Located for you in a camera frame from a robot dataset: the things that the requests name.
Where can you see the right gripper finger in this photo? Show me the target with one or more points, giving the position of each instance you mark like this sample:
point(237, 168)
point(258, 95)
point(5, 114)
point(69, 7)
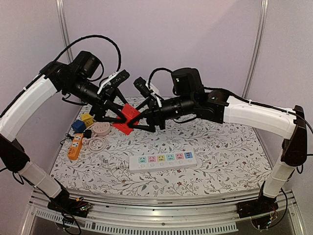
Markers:
point(145, 114)
point(144, 104)

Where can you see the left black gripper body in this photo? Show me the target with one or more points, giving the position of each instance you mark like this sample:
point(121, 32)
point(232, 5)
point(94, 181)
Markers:
point(106, 93)

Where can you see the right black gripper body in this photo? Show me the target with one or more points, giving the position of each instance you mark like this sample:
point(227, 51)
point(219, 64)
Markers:
point(154, 111)

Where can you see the red cube socket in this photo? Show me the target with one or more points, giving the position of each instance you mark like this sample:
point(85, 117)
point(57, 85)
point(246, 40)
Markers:
point(129, 112)

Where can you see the yellow cube socket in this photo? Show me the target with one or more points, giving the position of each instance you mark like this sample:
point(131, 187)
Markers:
point(87, 119)

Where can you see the blue cube socket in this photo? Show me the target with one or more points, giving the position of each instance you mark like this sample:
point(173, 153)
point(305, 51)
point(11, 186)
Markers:
point(78, 126)

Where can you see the white multicolour power strip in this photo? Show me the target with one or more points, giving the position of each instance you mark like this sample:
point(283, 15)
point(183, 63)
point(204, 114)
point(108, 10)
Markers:
point(162, 162)

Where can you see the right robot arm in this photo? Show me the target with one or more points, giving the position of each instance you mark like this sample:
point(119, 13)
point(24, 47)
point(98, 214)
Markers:
point(222, 106)

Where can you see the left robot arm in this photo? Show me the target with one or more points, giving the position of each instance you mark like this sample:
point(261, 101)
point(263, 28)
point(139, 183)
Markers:
point(57, 77)

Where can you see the pink round power strip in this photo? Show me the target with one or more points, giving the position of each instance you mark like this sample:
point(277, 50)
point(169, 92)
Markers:
point(101, 128)

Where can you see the floral table mat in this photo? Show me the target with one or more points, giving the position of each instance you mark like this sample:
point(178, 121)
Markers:
point(229, 158)

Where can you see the orange power strip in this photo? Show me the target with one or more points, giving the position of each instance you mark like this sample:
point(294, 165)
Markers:
point(75, 148)

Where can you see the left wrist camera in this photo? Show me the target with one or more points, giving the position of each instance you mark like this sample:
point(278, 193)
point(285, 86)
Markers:
point(114, 80)

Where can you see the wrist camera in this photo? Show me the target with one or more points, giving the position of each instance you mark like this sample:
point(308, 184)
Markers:
point(149, 93)
point(114, 80)

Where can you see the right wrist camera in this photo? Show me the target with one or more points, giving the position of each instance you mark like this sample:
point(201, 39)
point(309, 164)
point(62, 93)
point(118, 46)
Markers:
point(149, 93)

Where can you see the right aluminium frame post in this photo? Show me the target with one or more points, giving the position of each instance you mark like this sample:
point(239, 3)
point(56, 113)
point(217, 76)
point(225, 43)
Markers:
point(256, 48)

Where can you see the aluminium frame post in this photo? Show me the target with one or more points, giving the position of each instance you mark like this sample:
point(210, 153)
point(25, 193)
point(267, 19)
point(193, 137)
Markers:
point(256, 48)
point(62, 22)

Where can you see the left aluminium frame post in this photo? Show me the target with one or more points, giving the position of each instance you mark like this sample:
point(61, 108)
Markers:
point(62, 22)

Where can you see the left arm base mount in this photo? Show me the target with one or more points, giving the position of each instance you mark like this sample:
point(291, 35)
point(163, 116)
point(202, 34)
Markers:
point(77, 207)

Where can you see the front aluminium rail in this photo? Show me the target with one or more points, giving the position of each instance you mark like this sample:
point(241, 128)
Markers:
point(214, 214)

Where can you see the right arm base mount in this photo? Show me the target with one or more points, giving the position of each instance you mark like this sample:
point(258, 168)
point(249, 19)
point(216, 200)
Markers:
point(262, 207)

